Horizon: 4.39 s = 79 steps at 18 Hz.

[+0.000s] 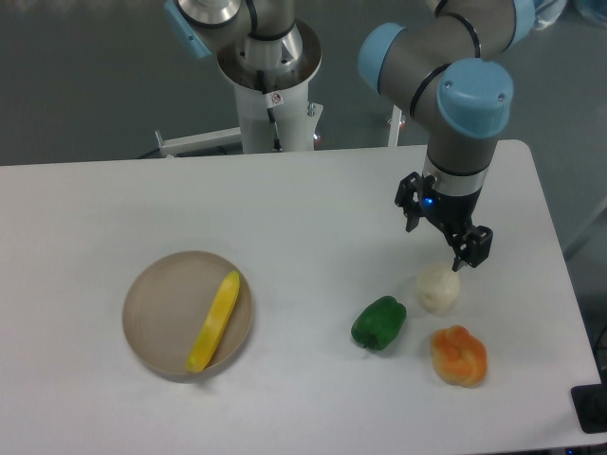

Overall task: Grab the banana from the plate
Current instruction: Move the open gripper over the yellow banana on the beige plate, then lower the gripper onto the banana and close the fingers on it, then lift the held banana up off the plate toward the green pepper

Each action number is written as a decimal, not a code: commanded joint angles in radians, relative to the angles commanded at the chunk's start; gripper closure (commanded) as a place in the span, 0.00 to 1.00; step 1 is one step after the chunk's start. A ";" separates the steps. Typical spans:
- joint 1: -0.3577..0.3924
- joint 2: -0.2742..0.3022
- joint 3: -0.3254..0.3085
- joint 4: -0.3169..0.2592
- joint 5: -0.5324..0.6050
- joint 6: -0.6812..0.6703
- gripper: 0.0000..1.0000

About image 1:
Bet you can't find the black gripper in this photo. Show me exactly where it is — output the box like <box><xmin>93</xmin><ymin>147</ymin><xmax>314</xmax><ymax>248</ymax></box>
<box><xmin>395</xmin><ymin>173</ymin><xmax>493</xmax><ymax>271</ymax></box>

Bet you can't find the yellow toy banana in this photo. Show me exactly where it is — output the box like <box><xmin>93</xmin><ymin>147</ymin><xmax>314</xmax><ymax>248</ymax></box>
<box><xmin>185</xmin><ymin>270</ymin><xmax>241</xmax><ymax>373</ymax></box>

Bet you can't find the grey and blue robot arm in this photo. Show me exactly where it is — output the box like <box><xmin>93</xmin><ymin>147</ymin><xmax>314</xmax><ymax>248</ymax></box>
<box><xmin>164</xmin><ymin>1</ymin><xmax>535</xmax><ymax>268</ymax></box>

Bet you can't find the beige round plate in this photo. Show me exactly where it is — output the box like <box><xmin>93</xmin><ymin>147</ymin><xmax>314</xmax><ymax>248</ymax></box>
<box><xmin>122</xmin><ymin>251</ymin><xmax>253</xmax><ymax>382</ymax></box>

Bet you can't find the white toy garlic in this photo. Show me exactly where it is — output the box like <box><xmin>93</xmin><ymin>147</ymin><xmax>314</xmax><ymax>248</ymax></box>
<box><xmin>415</xmin><ymin>263</ymin><xmax>461</xmax><ymax>315</ymax></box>

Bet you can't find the green toy bell pepper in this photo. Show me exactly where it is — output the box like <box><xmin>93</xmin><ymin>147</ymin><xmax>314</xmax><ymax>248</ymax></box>
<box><xmin>350</xmin><ymin>296</ymin><xmax>407</xmax><ymax>351</ymax></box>

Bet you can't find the orange toy bread knot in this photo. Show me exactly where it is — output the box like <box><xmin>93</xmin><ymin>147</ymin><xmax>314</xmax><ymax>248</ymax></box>
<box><xmin>430</xmin><ymin>325</ymin><xmax>488</xmax><ymax>388</ymax></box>

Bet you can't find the black device at table edge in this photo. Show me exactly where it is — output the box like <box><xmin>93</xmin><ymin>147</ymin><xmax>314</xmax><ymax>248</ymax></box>
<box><xmin>570</xmin><ymin>384</ymin><xmax>606</xmax><ymax>434</ymax></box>

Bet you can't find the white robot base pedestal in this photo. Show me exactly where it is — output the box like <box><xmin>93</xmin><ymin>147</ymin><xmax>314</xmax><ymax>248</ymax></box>
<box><xmin>217</xmin><ymin>20</ymin><xmax>323</xmax><ymax>155</ymax></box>

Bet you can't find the white metal frame bracket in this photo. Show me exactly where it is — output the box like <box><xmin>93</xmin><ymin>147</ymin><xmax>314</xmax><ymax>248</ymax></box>
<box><xmin>155</xmin><ymin>127</ymin><xmax>241</xmax><ymax>156</ymax></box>

